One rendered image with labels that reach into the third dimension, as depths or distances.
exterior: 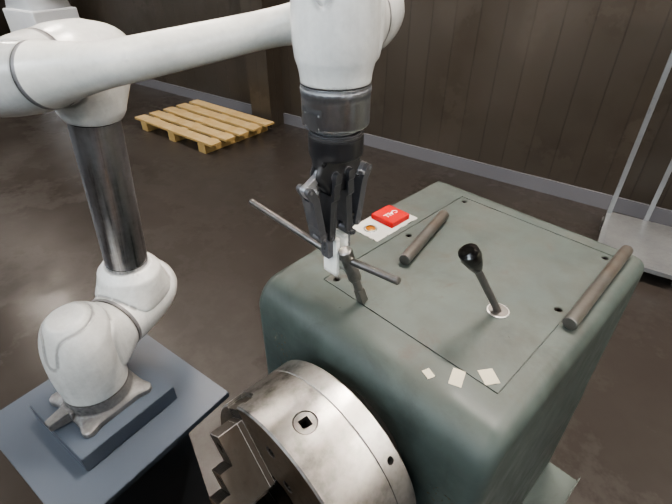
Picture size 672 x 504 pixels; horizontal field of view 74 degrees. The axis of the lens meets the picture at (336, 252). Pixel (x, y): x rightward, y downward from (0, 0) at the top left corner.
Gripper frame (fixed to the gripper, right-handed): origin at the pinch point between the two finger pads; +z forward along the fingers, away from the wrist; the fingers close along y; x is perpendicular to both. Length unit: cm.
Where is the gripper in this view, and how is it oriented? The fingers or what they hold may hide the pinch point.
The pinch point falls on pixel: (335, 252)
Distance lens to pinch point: 70.9
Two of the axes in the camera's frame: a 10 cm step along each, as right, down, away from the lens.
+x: 6.9, 4.1, -5.9
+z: 0.0, 8.2, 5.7
